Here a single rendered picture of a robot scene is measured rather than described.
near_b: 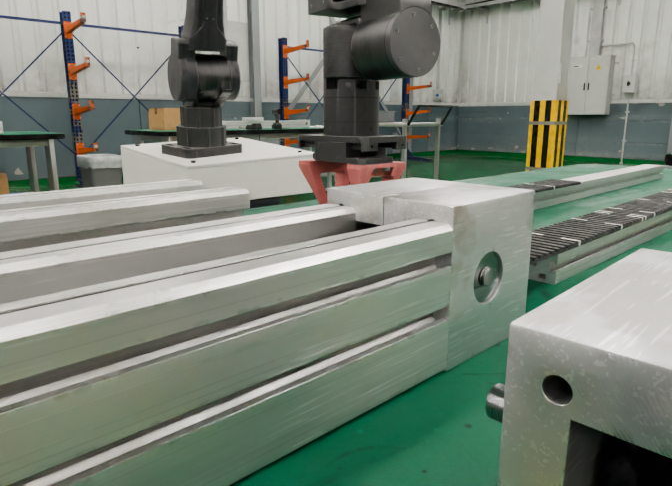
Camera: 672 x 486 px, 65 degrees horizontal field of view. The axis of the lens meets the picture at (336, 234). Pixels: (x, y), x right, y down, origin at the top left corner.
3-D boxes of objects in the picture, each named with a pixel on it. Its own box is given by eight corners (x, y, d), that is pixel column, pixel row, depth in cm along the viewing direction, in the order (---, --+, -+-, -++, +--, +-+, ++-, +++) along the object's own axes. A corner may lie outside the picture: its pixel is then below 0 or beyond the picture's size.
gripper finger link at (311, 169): (342, 237, 53) (342, 142, 51) (297, 226, 58) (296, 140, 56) (387, 227, 58) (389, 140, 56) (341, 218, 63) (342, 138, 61)
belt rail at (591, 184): (643, 176, 126) (645, 164, 125) (662, 178, 123) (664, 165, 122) (361, 240, 62) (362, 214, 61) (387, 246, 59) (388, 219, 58)
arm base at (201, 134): (214, 147, 102) (159, 152, 94) (213, 104, 100) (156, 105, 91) (244, 152, 97) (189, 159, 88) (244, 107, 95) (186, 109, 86)
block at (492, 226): (386, 287, 45) (389, 174, 43) (524, 329, 36) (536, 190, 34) (304, 314, 39) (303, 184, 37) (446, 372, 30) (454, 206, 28)
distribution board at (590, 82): (562, 160, 1132) (573, 48, 1083) (627, 164, 1039) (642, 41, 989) (556, 160, 1114) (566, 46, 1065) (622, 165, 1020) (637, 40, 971)
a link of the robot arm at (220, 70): (213, 113, 97) (184, 113, 94) (211, 54, 94) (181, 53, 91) (233, 117, 90) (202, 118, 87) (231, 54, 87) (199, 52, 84)
